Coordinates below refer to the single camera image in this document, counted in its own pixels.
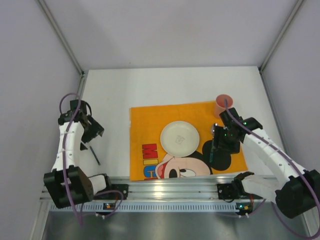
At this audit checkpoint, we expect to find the steel spoon teal handle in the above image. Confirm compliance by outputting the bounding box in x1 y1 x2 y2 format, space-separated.
209 123 218 163

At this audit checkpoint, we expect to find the pink plastic cup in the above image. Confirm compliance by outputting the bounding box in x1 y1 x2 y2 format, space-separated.
213 94 233 118

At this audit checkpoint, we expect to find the cream round plate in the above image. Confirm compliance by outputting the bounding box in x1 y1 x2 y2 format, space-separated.
160 121 200 158

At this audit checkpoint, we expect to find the orange cartoon placemat cloth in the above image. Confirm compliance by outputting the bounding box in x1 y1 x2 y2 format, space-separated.
129 101 248 181

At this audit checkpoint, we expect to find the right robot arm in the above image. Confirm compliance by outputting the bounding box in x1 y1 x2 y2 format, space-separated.
211 107 320 219

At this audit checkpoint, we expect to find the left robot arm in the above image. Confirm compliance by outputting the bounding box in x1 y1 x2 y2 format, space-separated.
43 99 112 209

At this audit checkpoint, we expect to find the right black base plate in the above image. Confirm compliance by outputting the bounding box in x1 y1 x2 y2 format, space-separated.
216 183 251 201

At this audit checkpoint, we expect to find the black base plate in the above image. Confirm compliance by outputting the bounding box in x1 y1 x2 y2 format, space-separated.
216 183 251 201
96 183 129 200

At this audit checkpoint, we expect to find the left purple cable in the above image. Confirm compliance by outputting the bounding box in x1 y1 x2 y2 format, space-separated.
59 93 125 228

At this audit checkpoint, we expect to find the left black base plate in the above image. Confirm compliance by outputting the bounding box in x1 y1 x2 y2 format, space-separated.
96 183 129 200

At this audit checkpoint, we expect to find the white slotted cable duct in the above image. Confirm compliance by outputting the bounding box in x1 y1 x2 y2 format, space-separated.
49 202 253 213

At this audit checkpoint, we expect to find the aluminium mounting rail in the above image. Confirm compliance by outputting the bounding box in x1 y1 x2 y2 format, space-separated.
39 176 312 202

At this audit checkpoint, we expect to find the left aluminium frame post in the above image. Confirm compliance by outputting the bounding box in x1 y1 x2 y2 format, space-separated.
35 0 84 76

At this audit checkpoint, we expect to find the aluminium frame post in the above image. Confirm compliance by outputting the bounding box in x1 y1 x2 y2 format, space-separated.
35 0 84 76
258 0 306 74

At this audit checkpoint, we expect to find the right aluminium frame post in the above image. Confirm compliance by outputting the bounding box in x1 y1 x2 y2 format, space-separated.
258 0 306 74

